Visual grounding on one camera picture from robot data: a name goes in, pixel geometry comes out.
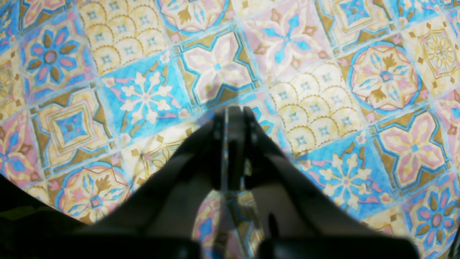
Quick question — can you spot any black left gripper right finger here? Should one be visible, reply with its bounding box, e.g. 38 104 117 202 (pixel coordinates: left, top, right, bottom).
228 106 419 259

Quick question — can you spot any patterned tablecloth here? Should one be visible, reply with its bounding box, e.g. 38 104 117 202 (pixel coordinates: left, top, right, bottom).
1 0 459 259

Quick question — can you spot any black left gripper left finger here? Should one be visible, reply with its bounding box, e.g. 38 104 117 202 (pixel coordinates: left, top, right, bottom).
36 110 225 259

